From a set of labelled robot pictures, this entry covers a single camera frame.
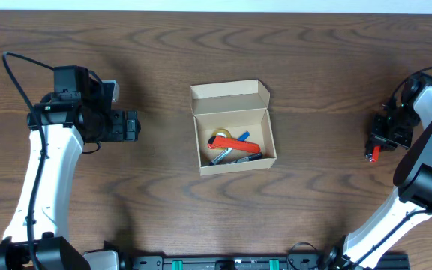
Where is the orange utility knife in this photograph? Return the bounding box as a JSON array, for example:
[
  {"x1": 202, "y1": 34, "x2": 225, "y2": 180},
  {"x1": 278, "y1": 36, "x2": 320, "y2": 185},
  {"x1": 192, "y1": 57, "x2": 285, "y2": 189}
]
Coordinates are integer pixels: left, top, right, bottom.
[{"x1": 207, "y1": 136, "x2": 261, "y2": 154}]

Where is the black mounting rail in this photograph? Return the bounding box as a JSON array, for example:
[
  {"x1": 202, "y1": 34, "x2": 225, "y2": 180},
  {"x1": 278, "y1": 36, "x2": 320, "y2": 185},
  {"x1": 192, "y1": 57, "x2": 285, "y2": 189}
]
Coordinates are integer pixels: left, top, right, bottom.
[{"x1": 125, "y1": 251, "x2": 410, "y2": 270}]

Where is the yellow tape roll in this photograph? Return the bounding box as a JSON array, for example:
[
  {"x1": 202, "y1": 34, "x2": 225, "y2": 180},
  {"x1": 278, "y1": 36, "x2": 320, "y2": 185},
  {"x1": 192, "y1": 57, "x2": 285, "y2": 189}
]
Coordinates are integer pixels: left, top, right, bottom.
[{"x1": 212, "y1": 129, "x2": 232, "y2": 139}]

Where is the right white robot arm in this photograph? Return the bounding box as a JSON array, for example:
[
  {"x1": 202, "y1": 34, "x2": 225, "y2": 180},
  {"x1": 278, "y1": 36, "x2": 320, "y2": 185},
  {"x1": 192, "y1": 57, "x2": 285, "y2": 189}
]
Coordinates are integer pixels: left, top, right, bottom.
[{"x1": 321, "y1": 68, "x2": 432, "y2": 269}]

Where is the black white marker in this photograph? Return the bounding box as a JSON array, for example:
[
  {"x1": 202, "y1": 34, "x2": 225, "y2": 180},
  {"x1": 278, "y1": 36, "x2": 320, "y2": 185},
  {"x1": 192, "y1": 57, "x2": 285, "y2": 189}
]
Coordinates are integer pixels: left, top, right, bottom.
[{"x1": 229, "y1": 152, "x2": 263, "y2": 164}]

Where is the red black stapler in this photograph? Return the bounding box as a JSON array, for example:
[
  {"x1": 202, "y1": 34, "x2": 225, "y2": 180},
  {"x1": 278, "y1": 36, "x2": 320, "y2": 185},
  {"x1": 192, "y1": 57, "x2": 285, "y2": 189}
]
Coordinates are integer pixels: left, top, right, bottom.
[{"x1": 365, "y1": 145, "x2": 381, "y2": 163}]

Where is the open cardboard box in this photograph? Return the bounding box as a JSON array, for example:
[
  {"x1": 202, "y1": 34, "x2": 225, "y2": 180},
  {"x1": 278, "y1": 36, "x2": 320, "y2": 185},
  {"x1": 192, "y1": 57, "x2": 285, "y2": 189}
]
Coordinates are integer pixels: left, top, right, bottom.
[{"x1": 190, "y1": 79, "x2": 277, "y2": 176}]

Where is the blue marker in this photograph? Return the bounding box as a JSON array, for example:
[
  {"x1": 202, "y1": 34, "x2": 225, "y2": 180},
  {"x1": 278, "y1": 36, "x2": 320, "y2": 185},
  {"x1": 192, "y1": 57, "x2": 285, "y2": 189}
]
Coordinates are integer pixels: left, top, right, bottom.
[{"x1": 208, "y1": 130, "x2": 251, "y2": 167}]

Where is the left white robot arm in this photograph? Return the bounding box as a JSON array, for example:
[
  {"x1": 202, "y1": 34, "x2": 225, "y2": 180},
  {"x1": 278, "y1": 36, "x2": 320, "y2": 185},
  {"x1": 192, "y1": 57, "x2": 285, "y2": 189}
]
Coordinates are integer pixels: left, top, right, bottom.
[{"x1": 0, "y1": 65, "x2": 140, "y2": 269}]

